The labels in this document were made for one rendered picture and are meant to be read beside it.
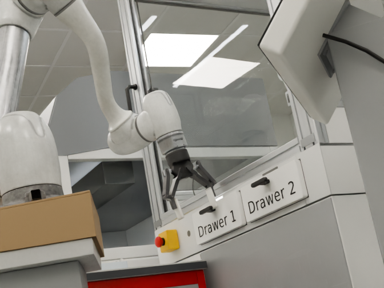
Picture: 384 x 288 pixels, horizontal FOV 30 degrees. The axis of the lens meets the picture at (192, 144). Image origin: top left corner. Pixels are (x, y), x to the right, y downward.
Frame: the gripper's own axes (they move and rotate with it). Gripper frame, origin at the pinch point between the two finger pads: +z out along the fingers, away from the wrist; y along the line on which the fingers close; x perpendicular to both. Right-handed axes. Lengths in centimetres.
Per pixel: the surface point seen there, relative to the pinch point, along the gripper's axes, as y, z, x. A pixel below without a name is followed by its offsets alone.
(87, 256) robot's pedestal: -57, 6, -37
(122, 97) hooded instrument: 37, -68, 83
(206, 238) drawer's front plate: 6.5, 8.6, 11.0
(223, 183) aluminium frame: 11.0, -5.5, -3.1
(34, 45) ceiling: 86, -177, 261
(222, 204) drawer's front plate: 8.1, 0.9, -2.4
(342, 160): 16, 4, -52
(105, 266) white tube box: -25.5, 5.9, 23.9
